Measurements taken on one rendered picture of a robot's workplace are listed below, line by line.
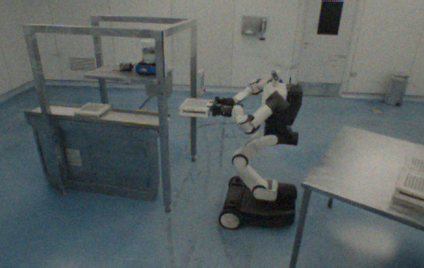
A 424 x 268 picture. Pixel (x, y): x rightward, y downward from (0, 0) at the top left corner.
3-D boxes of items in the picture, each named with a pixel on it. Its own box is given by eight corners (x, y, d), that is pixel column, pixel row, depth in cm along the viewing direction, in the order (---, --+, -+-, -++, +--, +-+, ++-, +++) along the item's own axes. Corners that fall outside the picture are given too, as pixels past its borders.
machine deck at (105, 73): (172, 73, 268) (172, 69, 267) (156, 86, 235) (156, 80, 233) (107, 68, 278) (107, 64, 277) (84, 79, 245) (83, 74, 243)
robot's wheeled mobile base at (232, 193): (292, 198, 308) (298, 170, 293) (294, 234, 261) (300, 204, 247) (230, 190, 318) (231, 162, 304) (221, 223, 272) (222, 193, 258)
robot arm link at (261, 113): (252, 138, 216) (275, 116, 218) (242, 125, 210) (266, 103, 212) (245, 133, 226) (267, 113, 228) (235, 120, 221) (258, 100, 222)
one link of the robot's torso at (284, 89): (296, 117, 262) (301, 76, 247) (298, 134, 232) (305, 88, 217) (261, 114, 267) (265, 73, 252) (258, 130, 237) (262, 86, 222)
